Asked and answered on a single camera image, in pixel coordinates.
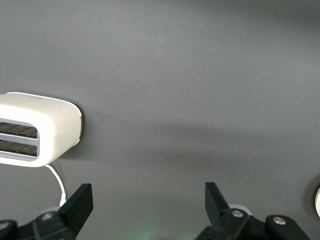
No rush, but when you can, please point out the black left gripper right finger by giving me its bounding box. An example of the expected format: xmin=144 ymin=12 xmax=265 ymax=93
xmin=194 ymin=181 xmax=253 ymax=240

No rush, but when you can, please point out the round cream plate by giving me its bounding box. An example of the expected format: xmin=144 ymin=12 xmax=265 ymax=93
xmin=314 ymin=184 xmax=320 ymax=219

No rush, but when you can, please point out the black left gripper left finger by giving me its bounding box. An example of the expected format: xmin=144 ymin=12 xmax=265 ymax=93
xmin=33 ymin=183 xmax=94 ymax=240

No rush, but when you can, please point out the white toaster power cable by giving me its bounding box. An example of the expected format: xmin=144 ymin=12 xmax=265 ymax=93
xmin=44 ymin=163 xmax=68 ymax=209

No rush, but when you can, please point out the cream white toaster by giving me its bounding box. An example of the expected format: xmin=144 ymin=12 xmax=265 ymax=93
xmin=0 ymin=91 xmax=84 ymax=169

